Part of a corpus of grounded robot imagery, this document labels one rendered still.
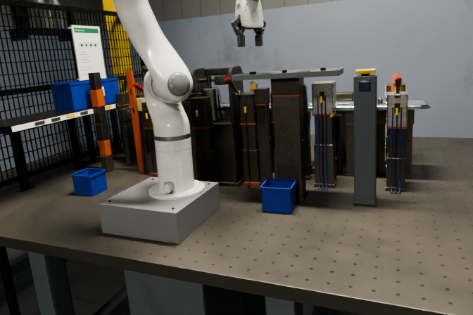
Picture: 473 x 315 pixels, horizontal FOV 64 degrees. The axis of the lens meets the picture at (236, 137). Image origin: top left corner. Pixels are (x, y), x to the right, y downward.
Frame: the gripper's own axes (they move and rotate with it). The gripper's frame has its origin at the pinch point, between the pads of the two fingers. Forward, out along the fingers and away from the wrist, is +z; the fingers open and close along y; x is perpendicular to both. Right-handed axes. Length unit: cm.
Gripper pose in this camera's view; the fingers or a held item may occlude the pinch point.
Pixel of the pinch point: (250, 43)
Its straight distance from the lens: 140.1
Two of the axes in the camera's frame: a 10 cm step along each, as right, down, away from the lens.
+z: 0.7, 9.7, 2.1
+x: -7.0, -1.0, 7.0
